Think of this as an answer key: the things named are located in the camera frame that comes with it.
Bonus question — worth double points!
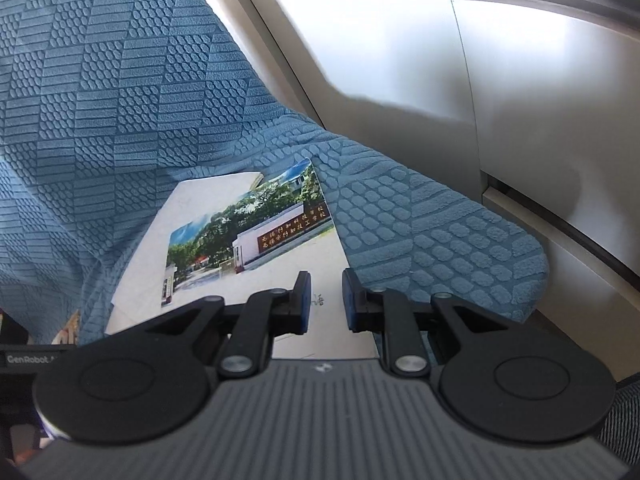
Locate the blue textured chair cover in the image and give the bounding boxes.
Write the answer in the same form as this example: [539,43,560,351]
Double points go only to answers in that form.
[1,0,549,344]

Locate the white paper sheets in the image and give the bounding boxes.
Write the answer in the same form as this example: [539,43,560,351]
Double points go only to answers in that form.
[105,171,262,335]

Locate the white orange cartoon book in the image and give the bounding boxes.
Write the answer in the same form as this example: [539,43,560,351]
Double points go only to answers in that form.
[51,310,80,346]

